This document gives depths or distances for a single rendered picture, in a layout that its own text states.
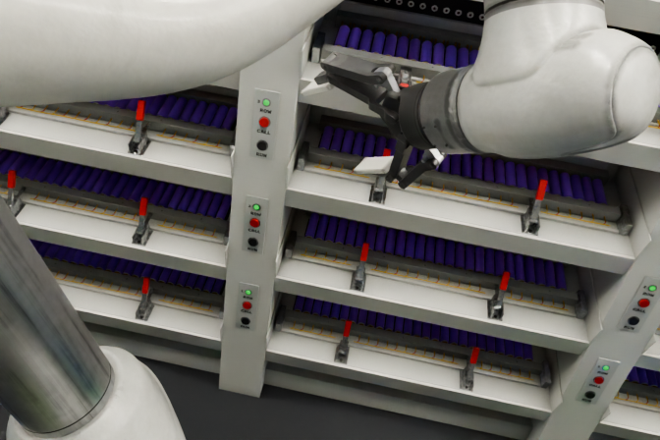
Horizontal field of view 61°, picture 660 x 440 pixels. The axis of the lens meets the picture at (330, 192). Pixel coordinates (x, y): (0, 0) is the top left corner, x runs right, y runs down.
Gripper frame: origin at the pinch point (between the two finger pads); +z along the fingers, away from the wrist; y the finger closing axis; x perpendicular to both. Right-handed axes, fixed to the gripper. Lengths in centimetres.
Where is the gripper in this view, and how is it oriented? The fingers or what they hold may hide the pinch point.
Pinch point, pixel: (340, 127)
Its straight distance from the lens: 78.0
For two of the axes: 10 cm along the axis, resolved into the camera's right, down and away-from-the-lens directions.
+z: -5.5, -0.2, 8.3
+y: 5.4, 7.5, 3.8
